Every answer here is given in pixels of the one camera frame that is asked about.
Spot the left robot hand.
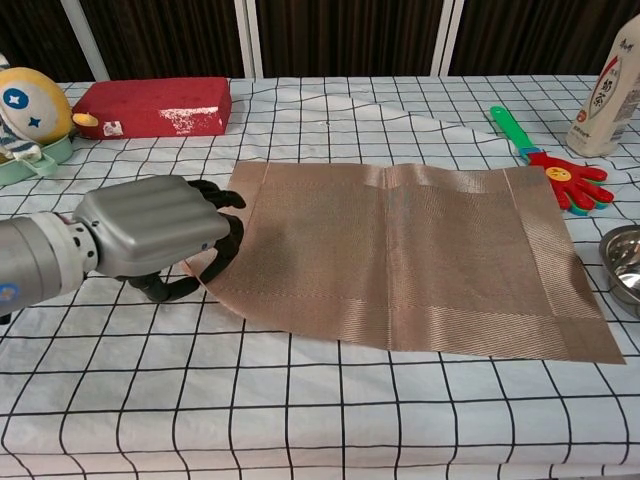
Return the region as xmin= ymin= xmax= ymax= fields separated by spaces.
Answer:
xmin=72 ymin=174 xmax=247 ymax=303

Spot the brown woven cloth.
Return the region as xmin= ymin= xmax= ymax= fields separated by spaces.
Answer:
xmin=182 ymin=160 xmax=627 ymax=365

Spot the stainless steel bowl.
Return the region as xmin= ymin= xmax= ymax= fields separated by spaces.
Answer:
xmin=598 ymin=224 xmax=640 ymax=319

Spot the red green hand clapper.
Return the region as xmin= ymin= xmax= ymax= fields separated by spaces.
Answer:
xmin=488 ymin=104 xmax=612 ymax=219

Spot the red rectangular block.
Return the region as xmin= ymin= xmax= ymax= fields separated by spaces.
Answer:
xmin=71 ymin=76 xmax=233 ymax=140

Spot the green plastic dish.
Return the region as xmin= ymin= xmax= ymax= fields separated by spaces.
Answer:
xmin=0 ymin=134 xmax=76 ymax=187

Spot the yellow plush toy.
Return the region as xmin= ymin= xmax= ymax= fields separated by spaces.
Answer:
xmin=0 ymin=52 xmax=100 ymax=161

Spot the white checkered tablecloth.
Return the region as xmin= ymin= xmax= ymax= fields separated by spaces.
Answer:
xmin=0 ymin=74 xmax=640 ymax=480

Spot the beige milk tea bottle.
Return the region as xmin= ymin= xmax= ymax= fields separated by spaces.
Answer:
xmin=565 ymin=12 xmax=640 ymax=157

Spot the white partition frame post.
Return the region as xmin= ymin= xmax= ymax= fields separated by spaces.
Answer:
xmin=234 ymin=0 xmax=265 ymax=79
xmin=59 ymin=0 xmax=111 ymax=81
xmin=429 ymin=0 xmax=465 ymax=77

